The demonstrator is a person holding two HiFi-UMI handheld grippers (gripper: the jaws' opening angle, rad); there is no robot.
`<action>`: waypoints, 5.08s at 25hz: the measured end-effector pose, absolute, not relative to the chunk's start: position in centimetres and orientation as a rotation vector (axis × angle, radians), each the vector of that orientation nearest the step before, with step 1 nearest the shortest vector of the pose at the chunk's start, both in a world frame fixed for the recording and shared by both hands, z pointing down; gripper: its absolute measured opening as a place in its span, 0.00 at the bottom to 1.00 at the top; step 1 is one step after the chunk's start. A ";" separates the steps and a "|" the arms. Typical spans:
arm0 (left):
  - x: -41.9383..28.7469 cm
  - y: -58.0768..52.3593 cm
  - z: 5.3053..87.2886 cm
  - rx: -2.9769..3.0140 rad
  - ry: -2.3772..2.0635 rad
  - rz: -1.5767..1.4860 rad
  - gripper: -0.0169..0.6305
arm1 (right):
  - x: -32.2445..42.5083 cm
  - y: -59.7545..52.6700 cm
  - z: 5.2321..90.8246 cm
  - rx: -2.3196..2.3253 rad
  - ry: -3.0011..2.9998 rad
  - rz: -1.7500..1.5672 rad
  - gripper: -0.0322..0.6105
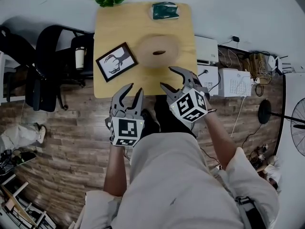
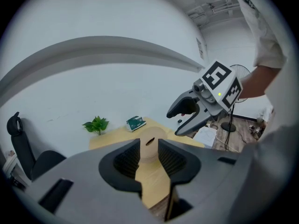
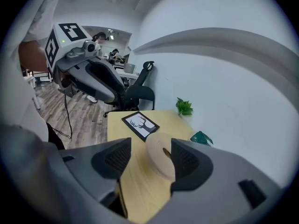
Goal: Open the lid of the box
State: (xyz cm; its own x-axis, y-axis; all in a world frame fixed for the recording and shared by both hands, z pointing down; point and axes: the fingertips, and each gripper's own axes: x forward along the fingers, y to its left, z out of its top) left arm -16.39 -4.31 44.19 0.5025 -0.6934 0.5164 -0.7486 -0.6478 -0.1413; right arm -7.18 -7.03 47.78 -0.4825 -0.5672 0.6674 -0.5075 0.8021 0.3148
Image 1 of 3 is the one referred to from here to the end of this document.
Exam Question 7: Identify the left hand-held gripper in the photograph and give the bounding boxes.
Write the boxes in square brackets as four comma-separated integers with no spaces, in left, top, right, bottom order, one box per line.
[104,83,146,148]

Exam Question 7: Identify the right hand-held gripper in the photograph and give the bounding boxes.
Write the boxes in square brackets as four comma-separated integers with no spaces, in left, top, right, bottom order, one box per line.
[160,66,212,124]

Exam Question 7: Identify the round wooden bowl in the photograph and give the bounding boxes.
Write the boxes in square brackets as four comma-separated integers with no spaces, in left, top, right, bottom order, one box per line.
[136,33,180,69]

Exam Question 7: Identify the green tissue pack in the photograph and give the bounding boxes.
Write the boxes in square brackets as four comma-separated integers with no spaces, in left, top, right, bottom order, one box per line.
[151,1,180,21]

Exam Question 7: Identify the person's right forearm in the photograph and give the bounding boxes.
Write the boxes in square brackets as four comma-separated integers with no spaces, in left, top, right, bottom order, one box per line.
[202,108,242,172]

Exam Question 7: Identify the person's left forearm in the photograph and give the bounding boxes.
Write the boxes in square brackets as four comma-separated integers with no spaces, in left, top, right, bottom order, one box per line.
[102,144,127,198]

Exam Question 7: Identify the white box with grid print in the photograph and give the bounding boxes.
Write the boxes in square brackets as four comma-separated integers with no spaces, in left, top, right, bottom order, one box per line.
[217,68,253,98]

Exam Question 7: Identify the person's black trousers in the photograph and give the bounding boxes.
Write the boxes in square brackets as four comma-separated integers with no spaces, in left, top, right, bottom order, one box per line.
[140,95,198,138]

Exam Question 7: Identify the black framed antler picture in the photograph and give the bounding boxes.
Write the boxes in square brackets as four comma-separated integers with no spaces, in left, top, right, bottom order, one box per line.
[95,42,139,83]

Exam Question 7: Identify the white printer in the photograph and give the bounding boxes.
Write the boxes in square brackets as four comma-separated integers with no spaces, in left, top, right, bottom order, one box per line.
[194,35,219,64]

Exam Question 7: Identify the white tumbler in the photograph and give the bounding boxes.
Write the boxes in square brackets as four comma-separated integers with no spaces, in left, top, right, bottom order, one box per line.
[74,46,86,71]

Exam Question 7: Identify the black standing fan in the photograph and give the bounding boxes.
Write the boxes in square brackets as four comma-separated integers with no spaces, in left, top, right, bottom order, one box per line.
[257,97,305,157]

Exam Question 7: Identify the white router with antennas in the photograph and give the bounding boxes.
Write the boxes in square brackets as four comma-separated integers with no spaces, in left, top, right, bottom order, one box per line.
[267,54,293,75]

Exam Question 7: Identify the black laptop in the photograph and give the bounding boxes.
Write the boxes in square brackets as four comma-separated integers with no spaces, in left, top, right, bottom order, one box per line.
[11,150,38,165]

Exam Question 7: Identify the white desk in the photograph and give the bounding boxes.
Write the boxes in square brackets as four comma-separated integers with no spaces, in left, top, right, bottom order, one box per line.
[0,51,27,105]

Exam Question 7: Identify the black office chair with headrest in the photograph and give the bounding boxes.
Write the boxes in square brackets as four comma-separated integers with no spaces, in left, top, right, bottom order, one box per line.
[0,25,37,104]

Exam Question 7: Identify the wooden rack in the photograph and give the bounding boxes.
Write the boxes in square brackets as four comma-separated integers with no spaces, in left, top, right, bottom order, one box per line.
[0,172,56,229]

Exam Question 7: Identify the white floor cable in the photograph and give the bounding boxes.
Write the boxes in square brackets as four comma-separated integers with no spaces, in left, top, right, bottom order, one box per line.
[229,96,246,138]

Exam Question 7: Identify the cardboard box with cables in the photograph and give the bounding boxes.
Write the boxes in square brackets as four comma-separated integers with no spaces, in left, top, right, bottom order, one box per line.
[248,52,272,78]

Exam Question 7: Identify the grey bag strap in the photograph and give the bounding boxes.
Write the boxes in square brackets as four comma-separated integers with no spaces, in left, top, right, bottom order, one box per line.
[234,195,265,229]

